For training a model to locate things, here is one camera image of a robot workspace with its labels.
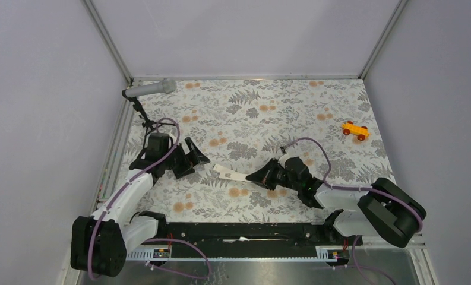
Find grey microphone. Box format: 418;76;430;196
122;78;177;99

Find floral patterned table mat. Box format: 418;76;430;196
136;80;394;223

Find yellow toy car red wheels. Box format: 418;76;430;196
342;121;371;141

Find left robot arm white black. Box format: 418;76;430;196
70;133;210;277

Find white remote control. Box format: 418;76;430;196
213;164;232;175

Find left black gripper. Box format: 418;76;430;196
162;137;209;178

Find black microphone tripod stand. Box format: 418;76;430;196
126;97;181;138

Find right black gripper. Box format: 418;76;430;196
246;157;301;192

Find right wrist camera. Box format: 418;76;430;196
278;146;292;164

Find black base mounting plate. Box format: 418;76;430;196
156;222;363;259

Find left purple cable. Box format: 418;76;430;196
87;117;181;281

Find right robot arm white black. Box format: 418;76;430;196
245;157;427;248

